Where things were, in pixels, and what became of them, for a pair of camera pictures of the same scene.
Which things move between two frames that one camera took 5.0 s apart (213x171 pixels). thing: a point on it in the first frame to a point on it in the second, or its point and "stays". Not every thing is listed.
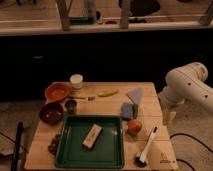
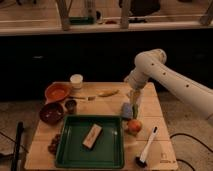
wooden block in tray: [92, 135] stays
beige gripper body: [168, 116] to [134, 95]
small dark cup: [70, 104] stays
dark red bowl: [51, 113] stays
